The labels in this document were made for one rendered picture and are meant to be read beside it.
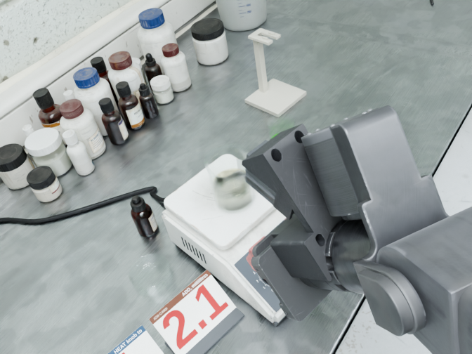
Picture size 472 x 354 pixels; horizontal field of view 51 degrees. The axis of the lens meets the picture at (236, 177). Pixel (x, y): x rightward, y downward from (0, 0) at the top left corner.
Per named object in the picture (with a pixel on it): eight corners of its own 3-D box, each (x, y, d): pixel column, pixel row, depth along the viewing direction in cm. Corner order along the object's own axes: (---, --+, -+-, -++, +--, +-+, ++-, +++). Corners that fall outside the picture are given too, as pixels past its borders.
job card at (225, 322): (245, 316, 60) (240, 298, 57) (188, 369, 56) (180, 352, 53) (212, 287, 64) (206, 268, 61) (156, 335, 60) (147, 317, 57)
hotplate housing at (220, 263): (345, 260, 64) (345, 220, 58) (276, 331, 58) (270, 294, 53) (226, 185, 77) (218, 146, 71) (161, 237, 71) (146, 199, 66)
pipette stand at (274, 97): (306, 95, 90) (303, 30, 81) (278, 117, 87) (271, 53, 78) (273, 81, 95) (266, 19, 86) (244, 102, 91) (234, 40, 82)
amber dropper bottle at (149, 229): (141, 240, 71) (127, 208, 66) (135, 227, 73) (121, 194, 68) (161, 232, 72) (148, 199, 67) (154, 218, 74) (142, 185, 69)
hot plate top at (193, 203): (292, 194, 63) (292, 189, 62) (224, 253, 57) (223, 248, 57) (227, 155, 69) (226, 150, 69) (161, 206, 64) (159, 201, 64)
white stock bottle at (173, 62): (193, 88, 97) (184, 49, 91) (170, 95, 97) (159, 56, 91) (189, 76, 100) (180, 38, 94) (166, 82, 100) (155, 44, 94)
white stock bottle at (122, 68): (121, 119, 93) (102, 69, 86) (120, 101, 97) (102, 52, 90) (152, 112, 93) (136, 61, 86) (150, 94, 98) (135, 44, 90)
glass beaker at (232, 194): (218, 185, 65) (207, 138, 59) (259, 186, 64) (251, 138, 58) (210, 221, 61) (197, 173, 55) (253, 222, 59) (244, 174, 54)
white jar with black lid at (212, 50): (225, 65, 101) (220, 33, 96) (194, 67, 103) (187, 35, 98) (231, 48, 106) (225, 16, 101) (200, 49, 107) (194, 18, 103)
